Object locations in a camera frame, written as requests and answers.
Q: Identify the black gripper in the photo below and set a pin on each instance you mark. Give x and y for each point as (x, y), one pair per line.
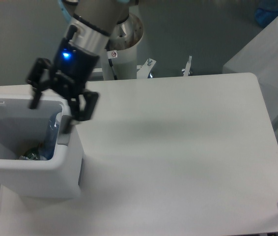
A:
(68, 75)

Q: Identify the white plastic trash can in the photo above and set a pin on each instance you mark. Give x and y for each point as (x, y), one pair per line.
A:
(22, 128)

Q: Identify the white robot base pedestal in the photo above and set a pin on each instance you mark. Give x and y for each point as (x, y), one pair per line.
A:
(119, 59)

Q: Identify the metal table clamp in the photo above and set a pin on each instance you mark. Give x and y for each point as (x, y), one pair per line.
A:
(187, 70)

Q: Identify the clear plastic water bottle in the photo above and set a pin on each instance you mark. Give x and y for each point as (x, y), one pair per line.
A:
(46, 151)

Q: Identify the white right mounting bracket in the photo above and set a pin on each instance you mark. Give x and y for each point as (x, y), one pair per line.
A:
(145, 70)

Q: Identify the blue object in background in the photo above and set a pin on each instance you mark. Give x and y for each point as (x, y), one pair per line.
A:
(266, 12)

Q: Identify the green can in bin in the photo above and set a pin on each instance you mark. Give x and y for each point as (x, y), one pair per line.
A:
(31, 154)

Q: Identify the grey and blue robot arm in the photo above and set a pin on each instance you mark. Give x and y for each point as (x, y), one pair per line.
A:
(90, 28)

